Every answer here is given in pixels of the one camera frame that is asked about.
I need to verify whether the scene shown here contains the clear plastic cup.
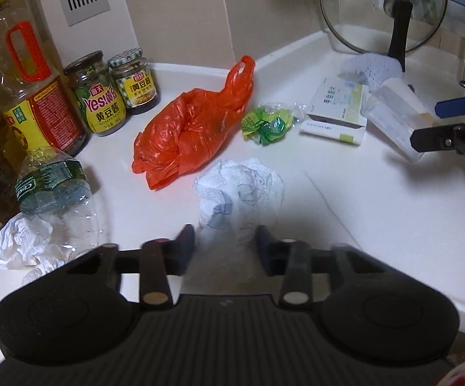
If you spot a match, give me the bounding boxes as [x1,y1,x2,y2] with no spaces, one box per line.
[361,77,439,163]

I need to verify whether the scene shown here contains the orange plastic bag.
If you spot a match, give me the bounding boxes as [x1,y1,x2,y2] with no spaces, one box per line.
[132,55,256,190]

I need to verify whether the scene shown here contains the crushed clear water bottle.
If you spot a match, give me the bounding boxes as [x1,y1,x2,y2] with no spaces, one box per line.
[14,147,109,259]

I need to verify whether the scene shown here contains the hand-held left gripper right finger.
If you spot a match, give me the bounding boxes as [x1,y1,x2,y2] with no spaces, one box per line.
[255,225,381,311]

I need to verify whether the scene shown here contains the small sauce jar checkered lid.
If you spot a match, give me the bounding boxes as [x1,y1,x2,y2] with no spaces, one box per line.
[108,47,161,116]

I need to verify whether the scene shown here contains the large sauce jar yellow label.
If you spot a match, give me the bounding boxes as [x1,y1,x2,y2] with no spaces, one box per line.
[64,50,129,137]

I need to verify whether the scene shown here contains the white mesh dishcloth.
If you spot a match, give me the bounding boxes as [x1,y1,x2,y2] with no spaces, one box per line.
[340,52,402,90]

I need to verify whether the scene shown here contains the oil bottle orange handle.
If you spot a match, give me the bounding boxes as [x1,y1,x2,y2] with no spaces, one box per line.
[0,0,89,157]

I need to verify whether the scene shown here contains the white green medicine box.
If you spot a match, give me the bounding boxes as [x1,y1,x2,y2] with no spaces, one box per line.
[300,77,370,146]

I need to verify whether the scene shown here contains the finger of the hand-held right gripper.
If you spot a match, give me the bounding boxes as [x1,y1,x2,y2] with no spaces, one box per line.
[434,92,465,118]
[410,118,465,169]

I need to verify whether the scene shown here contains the white paper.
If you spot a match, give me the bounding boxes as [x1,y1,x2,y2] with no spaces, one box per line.
[0,215,69,272]

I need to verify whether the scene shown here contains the white paper towel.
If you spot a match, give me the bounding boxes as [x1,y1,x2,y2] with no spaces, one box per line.
[194,159,286,247]

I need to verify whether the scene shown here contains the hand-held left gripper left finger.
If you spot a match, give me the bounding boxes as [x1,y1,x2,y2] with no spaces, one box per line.
[69,224,196,312]

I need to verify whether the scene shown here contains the glass pot lid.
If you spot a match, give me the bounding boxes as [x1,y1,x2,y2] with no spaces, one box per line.
[318,0,449,74]

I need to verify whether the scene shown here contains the green wrapper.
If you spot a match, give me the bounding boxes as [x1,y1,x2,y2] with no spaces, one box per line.
[242,105,296,146]

